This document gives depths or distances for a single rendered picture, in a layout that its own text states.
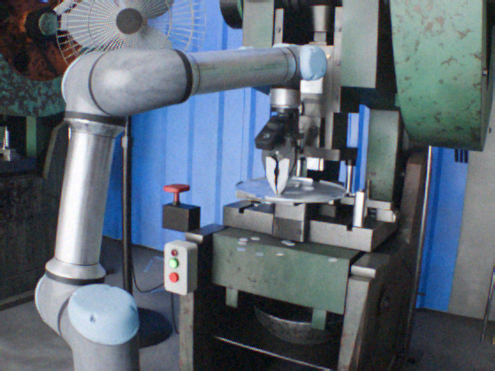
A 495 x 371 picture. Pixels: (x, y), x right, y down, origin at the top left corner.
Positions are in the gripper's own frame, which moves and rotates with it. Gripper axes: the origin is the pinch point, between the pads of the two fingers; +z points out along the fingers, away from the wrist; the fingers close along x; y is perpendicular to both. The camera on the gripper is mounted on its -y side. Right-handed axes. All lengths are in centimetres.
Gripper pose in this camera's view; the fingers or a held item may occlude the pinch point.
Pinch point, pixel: (277, 188)
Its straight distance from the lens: 122.1
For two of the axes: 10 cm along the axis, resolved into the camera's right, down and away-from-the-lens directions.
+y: 4.9, -1.2, 8.6
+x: -8.7, -1.2, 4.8
